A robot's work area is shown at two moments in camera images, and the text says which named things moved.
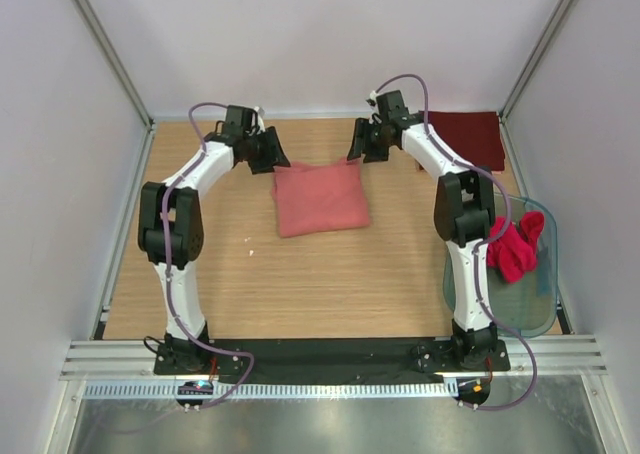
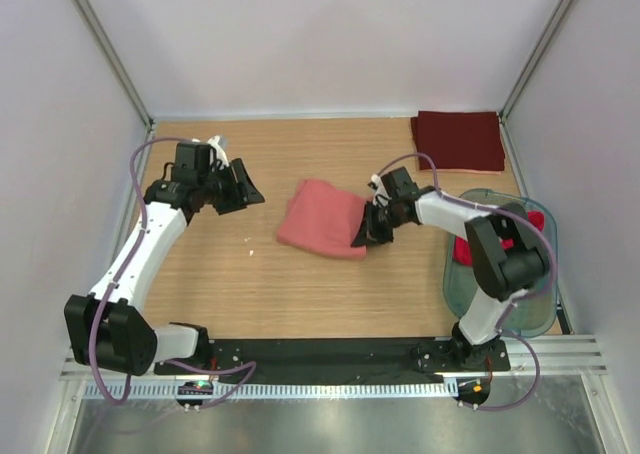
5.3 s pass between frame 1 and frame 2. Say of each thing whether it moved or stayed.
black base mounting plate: stayed
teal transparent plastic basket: stayed
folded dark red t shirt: stayed
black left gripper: moved
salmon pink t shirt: moved
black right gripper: moved
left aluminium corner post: stayed
